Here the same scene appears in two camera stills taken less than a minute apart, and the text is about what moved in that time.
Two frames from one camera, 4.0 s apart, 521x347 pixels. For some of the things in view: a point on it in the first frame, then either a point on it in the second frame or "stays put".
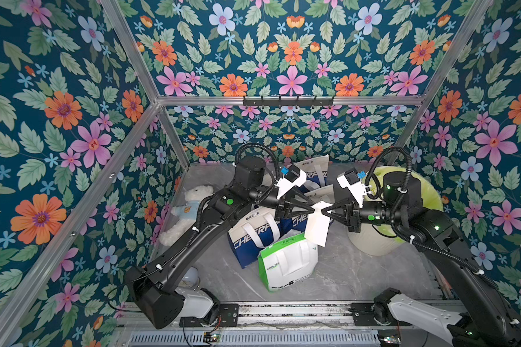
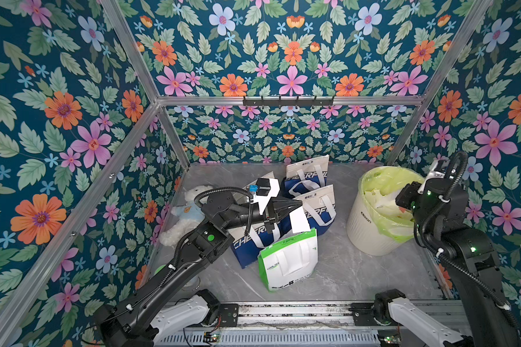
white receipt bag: x=318 y=224 to x=299 y=221
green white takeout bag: x=287 y=262 stays put
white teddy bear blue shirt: x=187 y=213 stays put
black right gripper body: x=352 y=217 to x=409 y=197
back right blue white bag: x=316 y=171 stays put
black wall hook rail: x=288 y=102 stays put
